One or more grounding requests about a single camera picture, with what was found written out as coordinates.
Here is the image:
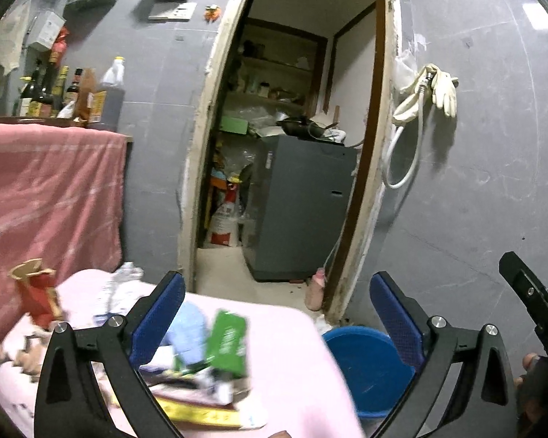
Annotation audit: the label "person's right hand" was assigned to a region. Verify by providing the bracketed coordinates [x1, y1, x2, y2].
[515, 353, 548, 438]

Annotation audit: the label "large dark liquid bottle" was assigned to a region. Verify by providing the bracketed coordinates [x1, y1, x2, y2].
[89, 56, 126, 131]

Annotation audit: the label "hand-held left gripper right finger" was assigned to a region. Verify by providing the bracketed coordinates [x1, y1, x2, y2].
[369, 271, 520, 438]

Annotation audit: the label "yellow measuring tape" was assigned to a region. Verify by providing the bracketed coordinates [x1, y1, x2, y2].
[112, 390, 243, 430]

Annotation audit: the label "wooden counter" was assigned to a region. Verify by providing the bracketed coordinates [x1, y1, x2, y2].
[0, 116, 134, 144]

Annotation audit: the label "white cable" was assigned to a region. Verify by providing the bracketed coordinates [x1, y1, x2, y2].
[325, 230, 345, 279]

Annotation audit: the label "cream rubber gloves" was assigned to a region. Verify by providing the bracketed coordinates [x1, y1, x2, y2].
[431, 68, 460, 117]

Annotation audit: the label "white sack with red print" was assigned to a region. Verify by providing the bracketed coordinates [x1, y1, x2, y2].
[210, 187, 243, 248]

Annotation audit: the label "white plastic wrapper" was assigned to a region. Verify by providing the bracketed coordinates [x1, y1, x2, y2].
[94, 262, 144, 324]

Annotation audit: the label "blue plastic bucket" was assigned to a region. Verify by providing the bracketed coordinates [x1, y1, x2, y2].
[322, 326, 416, 420]

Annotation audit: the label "white wall plate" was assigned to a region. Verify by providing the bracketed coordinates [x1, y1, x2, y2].
[148, 2, 198, 23]

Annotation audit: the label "green packet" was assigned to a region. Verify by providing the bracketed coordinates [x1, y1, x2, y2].
[203, 309, 248, 380]

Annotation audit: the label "red and gold carton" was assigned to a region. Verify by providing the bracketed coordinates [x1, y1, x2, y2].
[7, 258, 67, 331]

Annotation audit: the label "white hose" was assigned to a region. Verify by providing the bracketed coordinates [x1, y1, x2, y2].
[383, 66, 439, 189]

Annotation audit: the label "grey metal cabinet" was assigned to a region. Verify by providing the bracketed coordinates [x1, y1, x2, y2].
[244, 134, 358, 282]

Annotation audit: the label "pink bottle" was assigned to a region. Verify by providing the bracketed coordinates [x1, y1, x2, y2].
[305, 267, 327, 312]

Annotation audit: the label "wooden storage shelf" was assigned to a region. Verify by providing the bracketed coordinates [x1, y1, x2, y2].
[224, 18, 327, 115]

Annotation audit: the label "brown paper carton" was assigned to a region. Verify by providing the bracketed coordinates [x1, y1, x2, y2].
[75, 68, 108, 124]

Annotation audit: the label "pink table cover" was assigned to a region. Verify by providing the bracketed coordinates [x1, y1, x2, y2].
[0, 268, 364, 438]

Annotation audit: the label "blue glove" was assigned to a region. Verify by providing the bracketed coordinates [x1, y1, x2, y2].
[162, 301, 211, 366]

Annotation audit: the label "pink hanging towel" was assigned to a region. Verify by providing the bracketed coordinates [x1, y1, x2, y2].
[0, 123, 129, 357]

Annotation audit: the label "wooden door frame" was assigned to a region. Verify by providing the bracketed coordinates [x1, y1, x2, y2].
[177, 0, 400, 324]

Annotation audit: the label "red hanging bag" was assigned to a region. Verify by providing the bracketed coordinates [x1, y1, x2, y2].
[50, 27, 69, 62]

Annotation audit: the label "white flat packet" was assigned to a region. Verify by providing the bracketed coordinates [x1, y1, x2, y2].
[210, 372, 270, 430]

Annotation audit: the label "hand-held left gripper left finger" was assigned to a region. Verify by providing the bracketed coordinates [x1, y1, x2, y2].
[33, 271, 186, 438]

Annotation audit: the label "white cardboard box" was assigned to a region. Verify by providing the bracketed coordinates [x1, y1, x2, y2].
[27, 10, 65, 52]

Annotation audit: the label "white hanging plastic bag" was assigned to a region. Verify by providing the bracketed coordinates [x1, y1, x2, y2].
[0, 0, 33, 76]

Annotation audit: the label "green box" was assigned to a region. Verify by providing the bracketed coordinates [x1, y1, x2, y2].
[221, 114, 250, 134]

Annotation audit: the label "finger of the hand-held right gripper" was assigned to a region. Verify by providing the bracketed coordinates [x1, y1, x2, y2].
[499, 251, 548, 329]

